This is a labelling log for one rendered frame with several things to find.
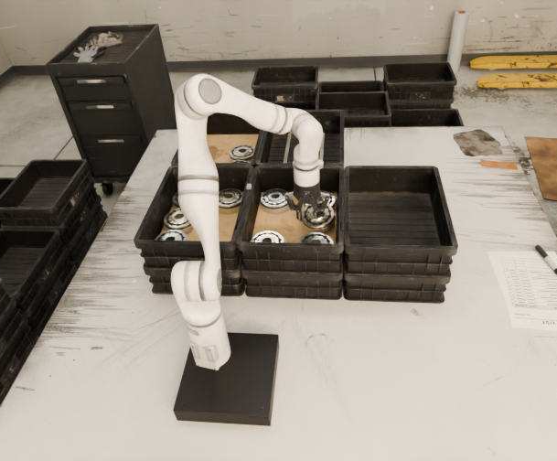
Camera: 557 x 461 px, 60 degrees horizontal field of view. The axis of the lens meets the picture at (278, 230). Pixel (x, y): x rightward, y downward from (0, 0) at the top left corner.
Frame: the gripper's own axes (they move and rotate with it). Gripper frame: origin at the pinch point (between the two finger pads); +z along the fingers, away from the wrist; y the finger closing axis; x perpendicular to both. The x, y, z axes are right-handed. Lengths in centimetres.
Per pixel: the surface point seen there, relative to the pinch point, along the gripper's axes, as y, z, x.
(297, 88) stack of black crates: -17, 35, 156
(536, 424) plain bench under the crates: 57, 15, -55
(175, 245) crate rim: -36.0, -5.5, -20.5
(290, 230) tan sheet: -5.5, 4.3, -2.2
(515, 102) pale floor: 143, 95, 248
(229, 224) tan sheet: -25.6, 4.5, -0.2
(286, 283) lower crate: -5.2, 9.7, -19.5
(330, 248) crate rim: 7.6, -5.9, -20.1
